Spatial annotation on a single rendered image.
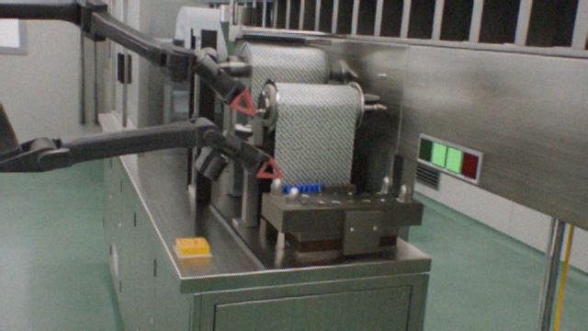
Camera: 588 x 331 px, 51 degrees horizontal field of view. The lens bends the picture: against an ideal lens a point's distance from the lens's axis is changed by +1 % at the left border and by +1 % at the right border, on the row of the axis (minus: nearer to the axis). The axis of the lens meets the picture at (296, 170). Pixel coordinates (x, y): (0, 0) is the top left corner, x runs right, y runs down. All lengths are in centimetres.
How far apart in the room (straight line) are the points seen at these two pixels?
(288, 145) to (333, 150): 14
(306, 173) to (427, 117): 37
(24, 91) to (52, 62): 42
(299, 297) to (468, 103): 61
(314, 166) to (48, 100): 563
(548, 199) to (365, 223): 50
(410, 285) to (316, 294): 27
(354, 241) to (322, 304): 18
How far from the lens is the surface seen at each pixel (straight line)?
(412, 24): 174
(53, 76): 714
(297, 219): 152
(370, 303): 164
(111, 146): 152
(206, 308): 147
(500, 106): 139
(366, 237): 160
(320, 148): 172
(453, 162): 150
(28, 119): 720
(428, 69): 161
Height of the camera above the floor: 145
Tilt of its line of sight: 13 degrees down
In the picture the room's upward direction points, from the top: 4 degrees clockwise
